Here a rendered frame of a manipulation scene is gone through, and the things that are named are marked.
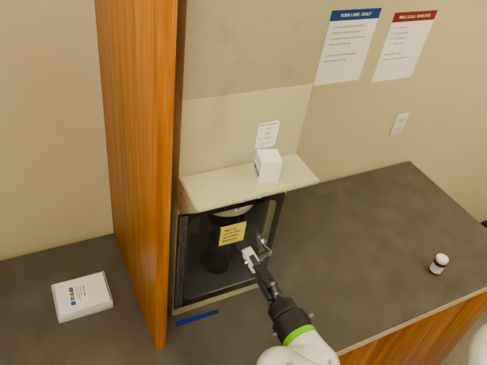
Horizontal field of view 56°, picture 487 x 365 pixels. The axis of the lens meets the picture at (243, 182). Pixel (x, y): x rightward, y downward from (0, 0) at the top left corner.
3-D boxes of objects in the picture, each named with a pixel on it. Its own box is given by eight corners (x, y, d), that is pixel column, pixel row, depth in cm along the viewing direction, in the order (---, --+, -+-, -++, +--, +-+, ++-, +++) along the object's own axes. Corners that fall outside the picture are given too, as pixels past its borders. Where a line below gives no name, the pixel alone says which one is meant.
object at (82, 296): (52, 292, 142) (51, 284, 140) (104, 278, 149) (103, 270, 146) (59, 324, 134) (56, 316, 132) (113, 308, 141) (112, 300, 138)
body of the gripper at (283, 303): (299, 319, 121) (282, 291, 127) (299, 303, 115) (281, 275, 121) (275, 331, 119) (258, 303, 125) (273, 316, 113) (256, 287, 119)
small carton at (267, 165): (253, 169, 110) (256, 149, 106) (272, 168, 111) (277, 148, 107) (257, 182, 106) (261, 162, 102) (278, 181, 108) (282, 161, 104)
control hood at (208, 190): (176, 208, 111) (177, 177, 104) (289, 181, 124) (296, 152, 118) (193, 241, 103) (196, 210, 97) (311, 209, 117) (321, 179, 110)
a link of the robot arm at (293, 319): (278, 338, 109) (280, 354, 116) (320, 316, 112) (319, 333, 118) (267, 317, 113) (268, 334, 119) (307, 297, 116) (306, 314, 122)
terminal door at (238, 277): (175, 307, 138) (180, 214, 112) (263, 279, 150) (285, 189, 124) (176, 309, 138) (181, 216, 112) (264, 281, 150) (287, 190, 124)
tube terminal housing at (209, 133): (147, 257, 157) (144, 47, 108) (231, 234, 170) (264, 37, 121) (171, 316, 141) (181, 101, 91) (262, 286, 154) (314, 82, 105)
